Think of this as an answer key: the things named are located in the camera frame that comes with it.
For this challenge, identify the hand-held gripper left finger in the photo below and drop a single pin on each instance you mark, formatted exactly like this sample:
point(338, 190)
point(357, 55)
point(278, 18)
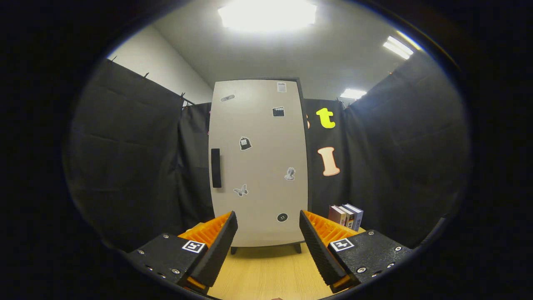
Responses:
point(218, 250)

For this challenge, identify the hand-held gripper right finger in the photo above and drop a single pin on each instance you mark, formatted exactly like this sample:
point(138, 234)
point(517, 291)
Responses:
point(320, 250)

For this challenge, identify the dark grey cabinet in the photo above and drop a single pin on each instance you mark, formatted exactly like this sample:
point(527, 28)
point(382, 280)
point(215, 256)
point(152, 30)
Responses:
point(297, 248)

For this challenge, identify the dark bar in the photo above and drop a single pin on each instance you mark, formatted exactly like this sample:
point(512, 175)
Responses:
point(433, 231)

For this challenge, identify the black backdrop cloth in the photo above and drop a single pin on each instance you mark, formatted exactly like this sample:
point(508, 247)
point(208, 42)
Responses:
point(125, 166)

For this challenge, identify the small ceiling light panel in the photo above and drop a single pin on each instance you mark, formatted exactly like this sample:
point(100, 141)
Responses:
point(353, 93)

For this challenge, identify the long ceiling light panel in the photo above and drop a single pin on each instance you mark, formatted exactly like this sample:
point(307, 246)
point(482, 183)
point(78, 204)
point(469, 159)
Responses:
point(398, 47)

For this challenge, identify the large ceiling light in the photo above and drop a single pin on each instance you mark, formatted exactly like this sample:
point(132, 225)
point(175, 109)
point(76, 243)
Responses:
point(266, 14)

